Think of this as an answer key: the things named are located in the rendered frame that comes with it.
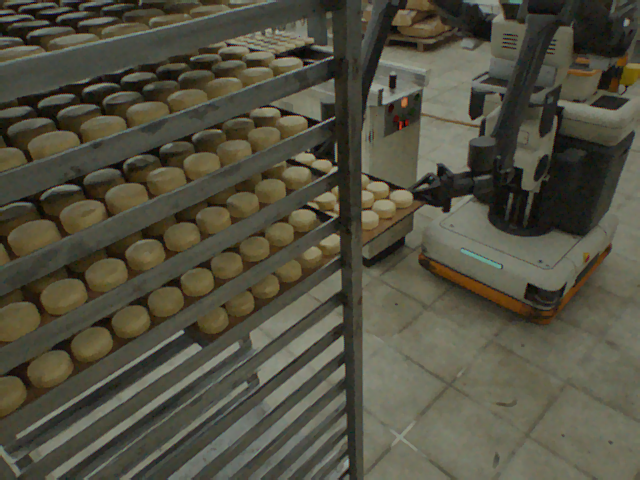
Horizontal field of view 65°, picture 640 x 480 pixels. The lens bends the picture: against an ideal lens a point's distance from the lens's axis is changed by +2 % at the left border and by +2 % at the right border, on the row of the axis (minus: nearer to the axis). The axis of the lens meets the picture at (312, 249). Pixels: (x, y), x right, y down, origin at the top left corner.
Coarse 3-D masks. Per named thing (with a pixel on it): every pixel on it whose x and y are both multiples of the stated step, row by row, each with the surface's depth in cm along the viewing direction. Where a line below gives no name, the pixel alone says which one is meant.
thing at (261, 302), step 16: (368, 208) 110; (400, 208) 109; (384, 224) 104; (368, 240) 100; (336, 256) 96; (272, 272) 94; (304, 272) 93; (288, 288) 90; (224, 304) 87; (256, 304) 87; (240, 320) 84; (208, 336) 81
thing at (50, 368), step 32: (288, 224) 87; (320, 224) 90; (224, 256) 80; (256, 256) 81; (160, 288) 75; (192, 288) 75; (128, 320) 69; (160, 320) 72; (64, 352) 65; (96, 352) 66; (0, 384) 62; (32, 384) 64; (0, 416) 60
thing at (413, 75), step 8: (304, 48) 250; (312, 48) 245; (320, 48) 241; (328, 48) 239; (304, 56) 252; (312, 56) 247; (320, 56) 243; (328, 56) 239; (384, 64) 215; (392, 64) 213; (400, 64) 212; (376, 72) 221; (384, 72) 218; (400, 72) 211; (408, 72) 208; (416, 72) 205; (424, 72) 202; (400, 80) 213; (408, 80) 210; (416, 80) 207; (424, 80) 204
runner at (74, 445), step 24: (336, 264) 93; (312, 288) 90; (264, 312) 83; (240, 336) 81; (192, 360) 75; (168, 384) 73; (120, 408) 68; (96, 432) 67; (48, 456) 63; (72, 456) 66
